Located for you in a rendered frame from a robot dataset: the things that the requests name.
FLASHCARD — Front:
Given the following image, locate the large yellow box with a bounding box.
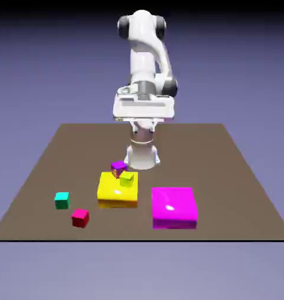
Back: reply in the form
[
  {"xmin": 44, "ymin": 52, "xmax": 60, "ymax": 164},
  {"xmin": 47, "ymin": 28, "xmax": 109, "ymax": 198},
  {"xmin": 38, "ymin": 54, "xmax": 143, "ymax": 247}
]
[{"xmin": 96, "ymin": 171, "xmax": 138, "ymax": 209}]

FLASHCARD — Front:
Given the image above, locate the small teal cube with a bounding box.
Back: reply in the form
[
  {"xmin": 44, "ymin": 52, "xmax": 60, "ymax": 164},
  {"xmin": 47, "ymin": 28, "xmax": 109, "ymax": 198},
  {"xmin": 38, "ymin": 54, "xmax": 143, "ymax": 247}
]
[{"xmin": 54, "ymin": 192, "xmax": 70, "ymax": 210}]

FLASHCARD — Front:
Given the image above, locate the small yellow-green cube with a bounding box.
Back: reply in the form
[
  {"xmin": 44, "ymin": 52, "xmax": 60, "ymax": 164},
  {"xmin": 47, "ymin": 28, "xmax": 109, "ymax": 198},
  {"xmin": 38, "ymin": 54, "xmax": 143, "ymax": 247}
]
[{"xmin": 119, "ymin": 172, "xmax": 135, "ymax": 188}]

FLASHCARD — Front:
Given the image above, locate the small purple cube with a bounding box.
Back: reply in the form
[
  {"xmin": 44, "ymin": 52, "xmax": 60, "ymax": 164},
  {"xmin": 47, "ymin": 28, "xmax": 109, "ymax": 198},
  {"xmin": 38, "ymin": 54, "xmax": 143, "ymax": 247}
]
[{"xmin": 110, "ymin": 161, "xmax": 129, "ymax": 179}]

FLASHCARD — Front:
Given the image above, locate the small crimson cube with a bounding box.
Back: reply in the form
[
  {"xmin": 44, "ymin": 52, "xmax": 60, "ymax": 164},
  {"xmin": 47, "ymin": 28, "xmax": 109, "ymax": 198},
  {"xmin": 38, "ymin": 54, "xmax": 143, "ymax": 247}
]
[{"xmin": 71, "ymin": 208, "xmax": 90, "ymax": 229}]

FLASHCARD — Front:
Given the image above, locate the large magenta box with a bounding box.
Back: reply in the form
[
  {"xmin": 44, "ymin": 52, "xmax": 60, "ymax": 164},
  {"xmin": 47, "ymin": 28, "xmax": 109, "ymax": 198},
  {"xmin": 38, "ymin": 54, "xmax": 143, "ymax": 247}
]
[{"xmin": 151, "ymin": 186, "xmax": 199, "ymax": 230}]

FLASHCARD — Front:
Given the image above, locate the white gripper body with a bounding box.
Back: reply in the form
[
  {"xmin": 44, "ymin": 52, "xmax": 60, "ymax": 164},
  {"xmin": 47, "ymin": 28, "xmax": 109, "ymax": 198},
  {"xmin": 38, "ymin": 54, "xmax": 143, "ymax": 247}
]
[{"xmin": 112, "ymin": 93, "xmax": 176, "ymax": 123}]

